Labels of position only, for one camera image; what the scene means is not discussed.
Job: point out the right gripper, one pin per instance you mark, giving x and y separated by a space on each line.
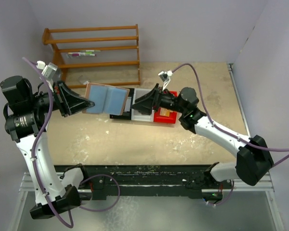
151 101

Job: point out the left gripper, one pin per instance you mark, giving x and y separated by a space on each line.
67 101

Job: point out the pink leather card holder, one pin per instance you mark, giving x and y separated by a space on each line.
107 99

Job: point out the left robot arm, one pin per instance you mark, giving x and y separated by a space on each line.
27 115

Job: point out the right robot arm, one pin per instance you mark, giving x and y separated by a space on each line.
253 160

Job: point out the gold card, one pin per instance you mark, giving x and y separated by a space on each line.
165 112

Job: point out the red plastic bin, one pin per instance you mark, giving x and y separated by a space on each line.
166 120

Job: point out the white plastic bin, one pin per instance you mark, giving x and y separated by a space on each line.
135 115

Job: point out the black plastic bin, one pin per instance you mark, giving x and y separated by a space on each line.
126 115

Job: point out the pink marker pen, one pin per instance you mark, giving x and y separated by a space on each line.
83 54

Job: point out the green marker pen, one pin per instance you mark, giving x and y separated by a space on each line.
89 51

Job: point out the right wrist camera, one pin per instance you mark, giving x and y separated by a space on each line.
165 76

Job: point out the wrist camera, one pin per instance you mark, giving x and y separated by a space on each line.
165 76
50 71

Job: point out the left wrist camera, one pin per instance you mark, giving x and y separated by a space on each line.
50 71

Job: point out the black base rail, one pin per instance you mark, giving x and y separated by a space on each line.
190 181

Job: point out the aluminium table edge rail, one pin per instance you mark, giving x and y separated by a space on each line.
265 185

